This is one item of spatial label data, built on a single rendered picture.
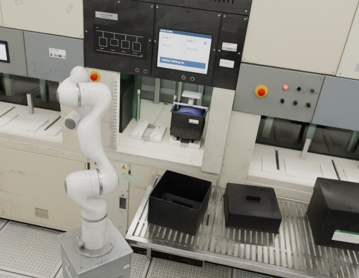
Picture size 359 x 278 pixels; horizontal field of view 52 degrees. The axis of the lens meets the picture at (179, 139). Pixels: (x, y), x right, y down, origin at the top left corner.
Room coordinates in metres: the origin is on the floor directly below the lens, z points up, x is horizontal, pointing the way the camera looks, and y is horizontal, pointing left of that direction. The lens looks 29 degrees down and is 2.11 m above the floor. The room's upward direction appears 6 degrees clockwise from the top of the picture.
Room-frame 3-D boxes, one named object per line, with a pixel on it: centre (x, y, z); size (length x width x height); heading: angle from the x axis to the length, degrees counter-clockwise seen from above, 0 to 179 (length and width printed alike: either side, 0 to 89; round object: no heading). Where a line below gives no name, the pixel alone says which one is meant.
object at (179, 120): (2.26, -0.05, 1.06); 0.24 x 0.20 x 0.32; 83
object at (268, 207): (1.67, -0.45, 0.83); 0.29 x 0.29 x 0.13; 89
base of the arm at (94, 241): (1.31, 0.36, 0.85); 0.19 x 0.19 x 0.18
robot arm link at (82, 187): (1.30, 0.39, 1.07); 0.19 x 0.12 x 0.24; 115
